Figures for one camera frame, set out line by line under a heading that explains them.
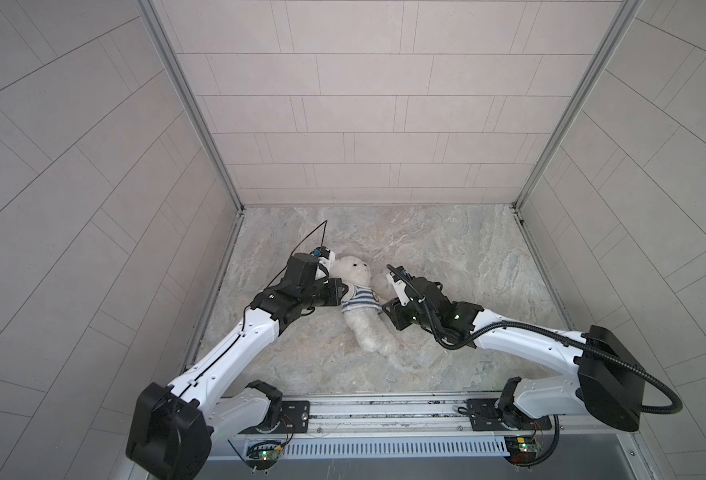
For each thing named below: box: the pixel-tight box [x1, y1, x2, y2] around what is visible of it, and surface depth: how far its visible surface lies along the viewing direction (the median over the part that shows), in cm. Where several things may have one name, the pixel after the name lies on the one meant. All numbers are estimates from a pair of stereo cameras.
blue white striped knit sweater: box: [341, 284, 383, 314], surface depth 82 cm
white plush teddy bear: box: [329, 256, 399, 355], surface depth 81 cm
